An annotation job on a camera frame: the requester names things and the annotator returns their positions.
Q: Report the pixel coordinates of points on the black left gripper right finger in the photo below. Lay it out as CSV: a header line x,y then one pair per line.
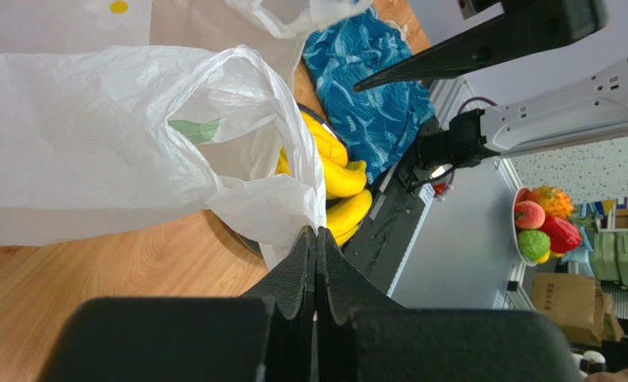
x,y
363,335

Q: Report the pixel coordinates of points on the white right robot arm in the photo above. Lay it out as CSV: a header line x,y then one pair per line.
x,y
598,100

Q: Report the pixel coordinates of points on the white bowl of fake fruits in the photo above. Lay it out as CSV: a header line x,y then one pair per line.
x,y
544,224

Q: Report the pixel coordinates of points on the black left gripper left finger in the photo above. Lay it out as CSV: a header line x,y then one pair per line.
x,y
263,335

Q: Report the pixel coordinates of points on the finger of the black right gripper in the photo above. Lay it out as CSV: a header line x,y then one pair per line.
x,y
525,28

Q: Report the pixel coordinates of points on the dark blue ceramic plate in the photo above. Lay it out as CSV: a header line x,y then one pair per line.
x,y
250,243

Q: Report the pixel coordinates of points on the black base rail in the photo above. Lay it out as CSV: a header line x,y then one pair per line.
x,y
378,248

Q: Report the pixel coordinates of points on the white plastic bag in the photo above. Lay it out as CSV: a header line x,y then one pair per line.
x,y
119,115

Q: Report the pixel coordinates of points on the aluminium frame base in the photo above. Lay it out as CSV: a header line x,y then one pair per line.
x,y
462,254

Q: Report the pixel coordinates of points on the brown cardboard box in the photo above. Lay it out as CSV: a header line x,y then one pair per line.
x,y
579,306

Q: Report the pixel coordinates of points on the yellow fake banana bunch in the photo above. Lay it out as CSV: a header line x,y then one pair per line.
x,y
343,218

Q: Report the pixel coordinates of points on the blue patterned cloth bag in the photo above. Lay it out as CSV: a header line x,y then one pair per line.
x,y
377,125

